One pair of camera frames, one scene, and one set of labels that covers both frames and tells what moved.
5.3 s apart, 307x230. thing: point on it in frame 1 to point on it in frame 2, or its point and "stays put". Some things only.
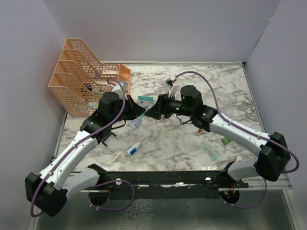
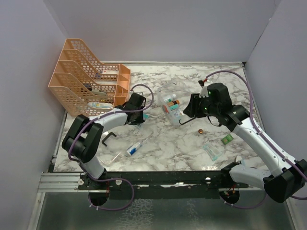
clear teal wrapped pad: x=213 y=153 stays put
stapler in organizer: x=96 y=92 stays put
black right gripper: x=161 y=107 to x=192 y=110
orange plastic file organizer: x=79 y=80 stays put
